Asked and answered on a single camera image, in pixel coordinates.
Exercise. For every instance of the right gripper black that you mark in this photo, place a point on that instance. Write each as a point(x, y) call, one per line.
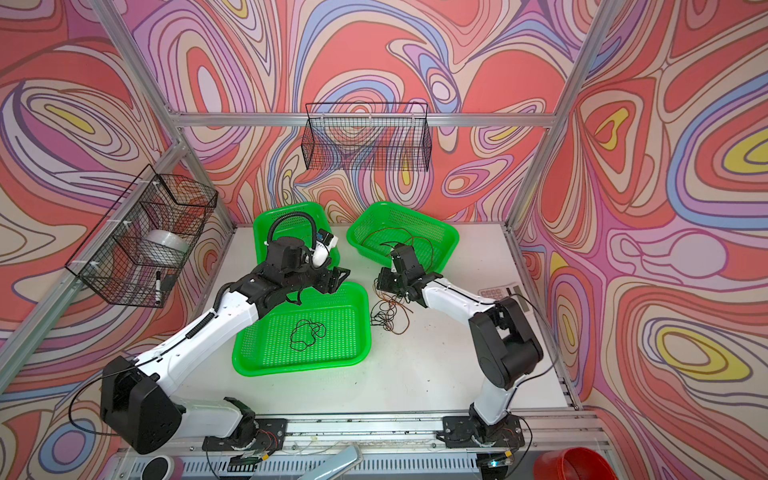
point(384, 280)

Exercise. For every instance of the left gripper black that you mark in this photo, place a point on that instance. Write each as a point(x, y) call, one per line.
point(331, 286)

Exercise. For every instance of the green basket front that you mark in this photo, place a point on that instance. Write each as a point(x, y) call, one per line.
point(325, 331)

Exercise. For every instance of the green basket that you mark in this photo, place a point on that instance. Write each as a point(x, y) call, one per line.
point(325, 331)
point(384, 224)
point(301, 220)

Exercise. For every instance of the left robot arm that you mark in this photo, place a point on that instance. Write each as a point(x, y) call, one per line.
point(138, 396)

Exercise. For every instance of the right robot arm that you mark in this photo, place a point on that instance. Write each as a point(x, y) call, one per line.
point(506, 347)

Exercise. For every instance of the green basket back right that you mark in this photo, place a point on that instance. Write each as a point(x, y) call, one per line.
point(384, 224)

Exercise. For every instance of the green basket back left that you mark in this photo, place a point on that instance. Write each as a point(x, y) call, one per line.
point(301, 220)

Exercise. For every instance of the pink white calculator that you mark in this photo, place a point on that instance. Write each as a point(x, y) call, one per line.
point(514, 290)

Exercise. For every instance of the silver metal bar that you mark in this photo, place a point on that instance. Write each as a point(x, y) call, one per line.
point(336, 465)

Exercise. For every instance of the red bucket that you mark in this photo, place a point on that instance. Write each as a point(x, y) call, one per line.
point(577, 463)

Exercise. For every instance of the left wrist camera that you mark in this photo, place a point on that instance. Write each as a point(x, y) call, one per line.
point(324, 242)

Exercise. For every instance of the black wire basket back wall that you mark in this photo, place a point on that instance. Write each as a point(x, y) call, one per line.
point(367, 136)

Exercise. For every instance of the black wire basket wall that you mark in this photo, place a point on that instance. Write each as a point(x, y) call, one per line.
point(120, 269)
point(367, 136)

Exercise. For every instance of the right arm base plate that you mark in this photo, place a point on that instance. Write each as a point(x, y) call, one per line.
point(470, 432)

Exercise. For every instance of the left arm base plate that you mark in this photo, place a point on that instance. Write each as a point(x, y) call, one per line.
point(261, 435)

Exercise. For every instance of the black wire basket left wall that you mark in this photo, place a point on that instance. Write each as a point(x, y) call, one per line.
point(120, 269)

